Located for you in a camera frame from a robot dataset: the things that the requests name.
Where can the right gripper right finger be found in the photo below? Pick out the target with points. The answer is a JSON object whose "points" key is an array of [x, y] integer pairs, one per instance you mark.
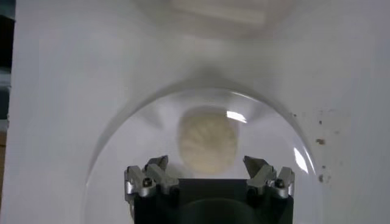
{"points": [[268, 178]]}

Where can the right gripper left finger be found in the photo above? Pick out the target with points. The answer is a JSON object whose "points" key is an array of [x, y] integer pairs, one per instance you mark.
{"points": [[152, 179]]}

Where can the white steamed baozi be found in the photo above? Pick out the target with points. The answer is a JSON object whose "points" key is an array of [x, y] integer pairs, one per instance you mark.
{"points": [[207, 143]]}

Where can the perforated steel steamer basket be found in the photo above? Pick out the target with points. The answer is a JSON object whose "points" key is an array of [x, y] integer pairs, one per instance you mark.
{"points": [[219, 12]]}

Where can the white round plate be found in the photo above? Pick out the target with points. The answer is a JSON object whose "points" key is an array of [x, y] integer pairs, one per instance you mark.
{"points": [[128, 170]]}

